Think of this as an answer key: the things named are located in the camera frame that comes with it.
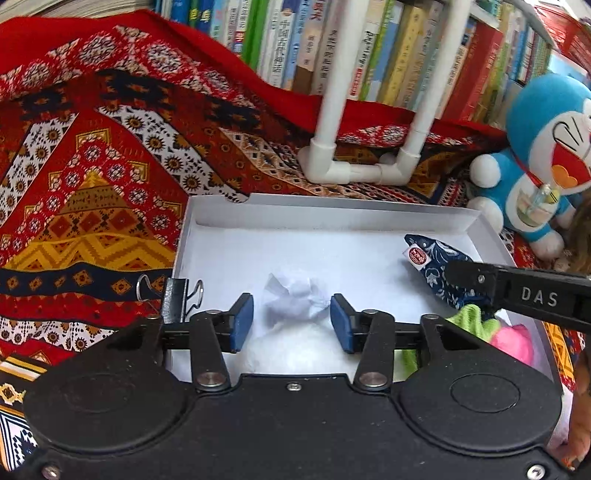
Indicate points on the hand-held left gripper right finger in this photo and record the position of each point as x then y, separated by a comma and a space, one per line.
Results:
341, 330

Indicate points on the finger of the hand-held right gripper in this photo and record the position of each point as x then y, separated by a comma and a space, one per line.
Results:
531, 295

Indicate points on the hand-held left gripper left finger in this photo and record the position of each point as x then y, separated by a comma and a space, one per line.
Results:
242, 323

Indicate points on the pink plush ball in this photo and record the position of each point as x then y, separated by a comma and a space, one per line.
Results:
515, 344

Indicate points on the green cloth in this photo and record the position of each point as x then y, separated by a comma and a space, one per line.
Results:
471, 318

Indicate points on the white cardboard box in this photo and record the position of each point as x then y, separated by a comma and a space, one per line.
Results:
360, 249

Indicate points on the blue patterned cloth pouch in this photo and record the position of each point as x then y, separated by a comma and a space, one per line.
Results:
431, 263

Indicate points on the black binder clip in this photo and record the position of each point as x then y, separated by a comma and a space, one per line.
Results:
178, 297

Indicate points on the brown haired doll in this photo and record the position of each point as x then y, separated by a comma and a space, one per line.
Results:
581, 240

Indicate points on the blue robot cat plush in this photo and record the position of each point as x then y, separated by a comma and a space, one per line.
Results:
540, 152

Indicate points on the red patterned blanket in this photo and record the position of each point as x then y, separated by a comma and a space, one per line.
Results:
101, 184

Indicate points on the red plastic basket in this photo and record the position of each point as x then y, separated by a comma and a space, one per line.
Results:
570, 32

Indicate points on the row of upright books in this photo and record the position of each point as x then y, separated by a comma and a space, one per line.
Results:
295, 41

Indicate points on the stack of lying books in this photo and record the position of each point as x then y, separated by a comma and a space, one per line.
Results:
92, 5

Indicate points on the white pipe frame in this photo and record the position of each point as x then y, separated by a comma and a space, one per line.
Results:
332, 115

